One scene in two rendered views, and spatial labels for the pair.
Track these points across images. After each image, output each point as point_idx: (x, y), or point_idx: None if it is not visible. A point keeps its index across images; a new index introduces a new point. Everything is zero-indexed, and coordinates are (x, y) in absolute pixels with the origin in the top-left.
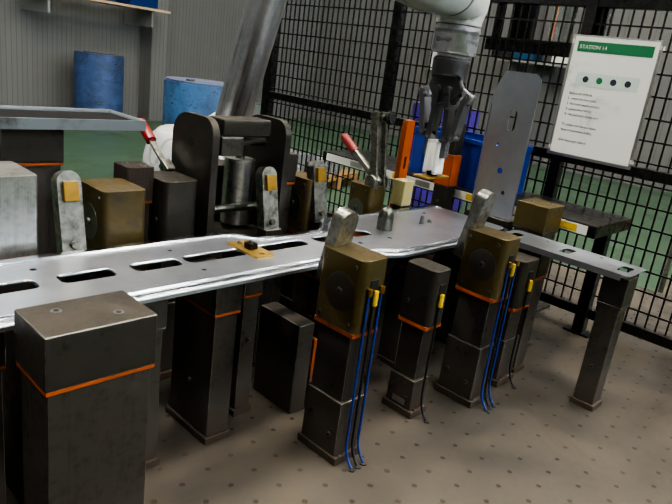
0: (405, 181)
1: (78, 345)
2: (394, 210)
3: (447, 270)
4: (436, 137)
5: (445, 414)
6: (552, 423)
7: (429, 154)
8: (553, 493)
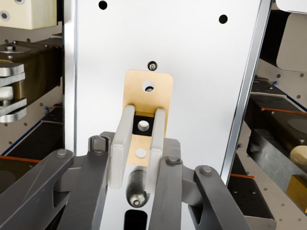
0: (30, 27)
1: None
2: (72, 67)
3: (274, 229)
4: (109, 148)
5: (247, 126)
6: None
7: (127, 156)
8: None
